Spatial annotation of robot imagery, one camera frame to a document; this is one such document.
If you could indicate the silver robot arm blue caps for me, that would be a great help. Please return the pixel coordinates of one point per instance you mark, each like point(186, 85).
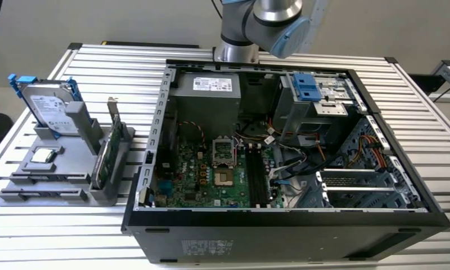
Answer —
point(270, 11)

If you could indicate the perforated metal strip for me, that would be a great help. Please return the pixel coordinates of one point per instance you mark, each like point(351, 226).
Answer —
point(319, 17)

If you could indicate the green motherboard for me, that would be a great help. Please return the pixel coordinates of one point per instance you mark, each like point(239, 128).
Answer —
point(195, 180)

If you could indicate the grey power supply unit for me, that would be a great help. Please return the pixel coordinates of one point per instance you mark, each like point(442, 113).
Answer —
point(207, 112)

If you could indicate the hard disk in blue carrier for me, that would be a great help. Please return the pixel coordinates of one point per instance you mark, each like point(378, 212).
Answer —
point(45, 107)

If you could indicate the RAM slot with white clips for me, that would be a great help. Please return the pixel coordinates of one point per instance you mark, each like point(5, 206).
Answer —
point(256, 177)

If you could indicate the CPU socket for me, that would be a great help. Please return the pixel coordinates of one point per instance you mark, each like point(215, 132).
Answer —
point(226, 177)

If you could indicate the grey parts rack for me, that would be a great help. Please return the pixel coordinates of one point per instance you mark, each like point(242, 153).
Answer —
point(71, 163)

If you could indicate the metal disk bay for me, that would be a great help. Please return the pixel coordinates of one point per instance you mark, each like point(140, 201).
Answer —
point(360, 189)

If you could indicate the black case fan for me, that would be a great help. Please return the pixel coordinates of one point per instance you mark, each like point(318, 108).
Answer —
point(171, 135)

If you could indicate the blue plastic drive latch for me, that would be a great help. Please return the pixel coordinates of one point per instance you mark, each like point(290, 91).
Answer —
point(306, 87)

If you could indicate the black box beside table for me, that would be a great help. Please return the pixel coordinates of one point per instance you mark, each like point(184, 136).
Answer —
point(428, 83)

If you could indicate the metal optical drive cage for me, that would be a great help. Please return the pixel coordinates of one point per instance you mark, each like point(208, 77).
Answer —
point(296, 112)

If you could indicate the black open PC case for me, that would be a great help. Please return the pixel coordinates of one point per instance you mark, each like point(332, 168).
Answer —
point(248, 242)

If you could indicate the silver CPU chip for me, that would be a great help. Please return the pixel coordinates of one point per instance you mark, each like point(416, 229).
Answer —
point(43, 155)

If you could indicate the green graphics card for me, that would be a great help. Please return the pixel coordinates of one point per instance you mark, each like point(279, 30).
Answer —
point(111, 146)

